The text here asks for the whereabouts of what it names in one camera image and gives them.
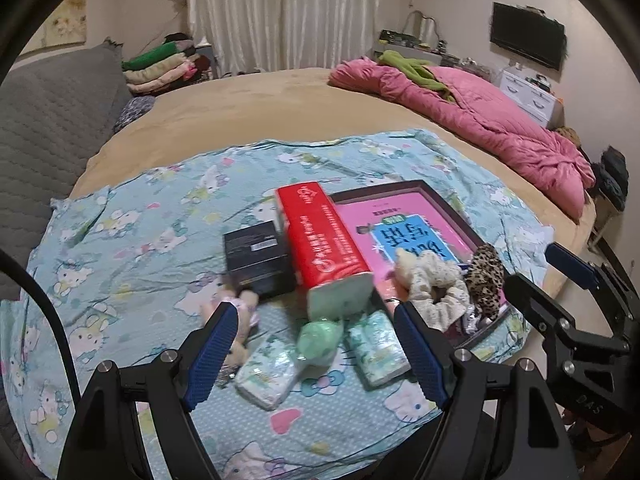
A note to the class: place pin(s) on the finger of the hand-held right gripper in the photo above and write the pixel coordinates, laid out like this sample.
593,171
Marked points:
570,262
535,300

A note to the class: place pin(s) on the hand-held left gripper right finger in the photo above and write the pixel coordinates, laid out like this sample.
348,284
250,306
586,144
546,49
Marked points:
420,355

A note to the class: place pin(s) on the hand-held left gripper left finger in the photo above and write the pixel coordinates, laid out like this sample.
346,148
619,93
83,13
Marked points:
212,350

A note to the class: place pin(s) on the leopard print scrunchie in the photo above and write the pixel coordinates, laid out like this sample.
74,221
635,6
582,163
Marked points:
485,275

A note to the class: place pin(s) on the white floral scrunchie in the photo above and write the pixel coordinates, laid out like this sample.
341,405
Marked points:
435,280

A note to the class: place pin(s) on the pink book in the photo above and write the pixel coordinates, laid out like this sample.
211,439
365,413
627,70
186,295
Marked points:
380,191
365,220

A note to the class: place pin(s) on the small tissue packet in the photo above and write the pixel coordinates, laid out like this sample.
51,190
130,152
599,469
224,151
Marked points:
265,375
375,350

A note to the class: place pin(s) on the small pink plush toy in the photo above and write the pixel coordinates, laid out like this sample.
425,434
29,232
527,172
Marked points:
240,310

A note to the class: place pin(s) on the cream plush scrunchie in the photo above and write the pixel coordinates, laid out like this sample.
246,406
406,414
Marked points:
407,262

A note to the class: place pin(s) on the dark clothes pile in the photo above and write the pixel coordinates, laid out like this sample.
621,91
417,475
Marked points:
612,175

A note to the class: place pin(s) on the black box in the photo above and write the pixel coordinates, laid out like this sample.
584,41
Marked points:
255,260

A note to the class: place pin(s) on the brown patterned cloth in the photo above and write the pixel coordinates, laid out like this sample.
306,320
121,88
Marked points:
569,136

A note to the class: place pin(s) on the red tissue pack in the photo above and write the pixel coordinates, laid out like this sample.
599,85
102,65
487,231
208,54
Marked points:
315,240

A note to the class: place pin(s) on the pink quilt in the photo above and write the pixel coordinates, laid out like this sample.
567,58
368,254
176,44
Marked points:
500,125

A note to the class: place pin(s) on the cyan cat print blanket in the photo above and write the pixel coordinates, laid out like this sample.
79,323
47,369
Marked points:
150,200

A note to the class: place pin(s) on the white drawer cabinet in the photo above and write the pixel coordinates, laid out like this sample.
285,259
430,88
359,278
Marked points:
525,92

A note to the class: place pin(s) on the cluttered dressing table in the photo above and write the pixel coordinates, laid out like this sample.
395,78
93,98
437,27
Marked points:
450,57

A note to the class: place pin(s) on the green blanket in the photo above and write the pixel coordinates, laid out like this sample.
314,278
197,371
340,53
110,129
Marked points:
415,72

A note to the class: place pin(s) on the dark floral cloth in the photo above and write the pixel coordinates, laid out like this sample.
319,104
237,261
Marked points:
135,112

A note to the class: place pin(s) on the grey quilted headboard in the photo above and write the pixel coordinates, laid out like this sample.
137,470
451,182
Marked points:
50,125

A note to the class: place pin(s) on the arched mirror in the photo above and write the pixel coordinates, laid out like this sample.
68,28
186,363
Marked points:
420,27

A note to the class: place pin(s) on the stack of folded clothes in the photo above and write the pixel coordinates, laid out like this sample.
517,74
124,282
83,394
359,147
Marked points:
155,70

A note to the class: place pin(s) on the white curtain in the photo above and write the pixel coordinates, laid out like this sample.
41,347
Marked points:
280,10

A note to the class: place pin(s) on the black wall television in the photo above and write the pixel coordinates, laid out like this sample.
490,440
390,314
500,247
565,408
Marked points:
525,35

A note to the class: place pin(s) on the floral wall painting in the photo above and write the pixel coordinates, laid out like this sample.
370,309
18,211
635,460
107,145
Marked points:
65,20

